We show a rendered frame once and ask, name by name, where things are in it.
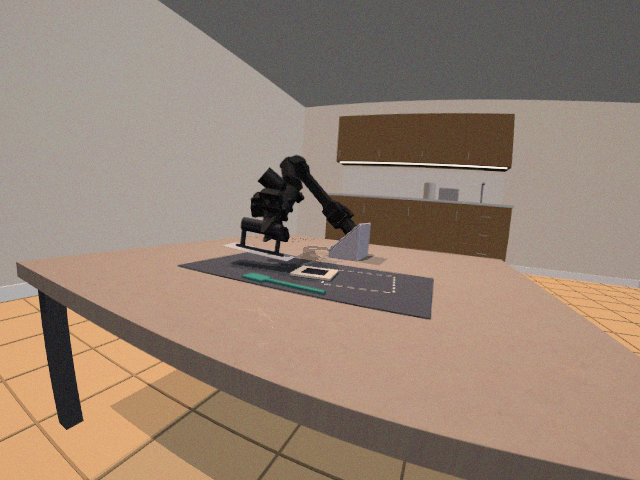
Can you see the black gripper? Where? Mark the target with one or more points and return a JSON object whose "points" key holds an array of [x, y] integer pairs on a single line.
{"points": [[275, 212]]}

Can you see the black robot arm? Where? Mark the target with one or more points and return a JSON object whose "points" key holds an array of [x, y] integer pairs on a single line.
{"points": [[294, 170]]}

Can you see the beige tile with dark rectangle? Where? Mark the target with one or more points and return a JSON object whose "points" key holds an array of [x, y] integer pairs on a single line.
{"points": [[314, 273]]}

